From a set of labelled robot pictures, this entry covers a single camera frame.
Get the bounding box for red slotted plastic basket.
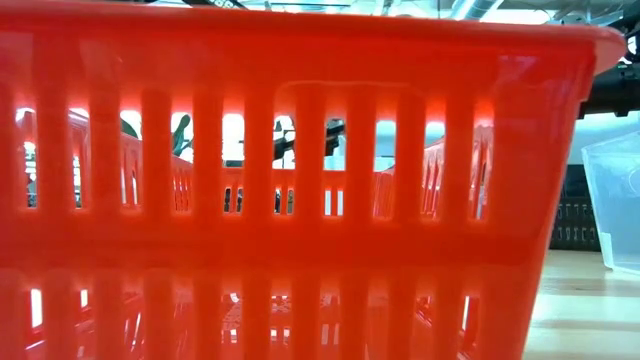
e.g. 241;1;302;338
0;0;627;360

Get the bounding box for silver ventilation duct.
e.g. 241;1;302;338
449;0;506;21

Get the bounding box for clear plastic container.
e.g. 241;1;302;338
581;130;640;275

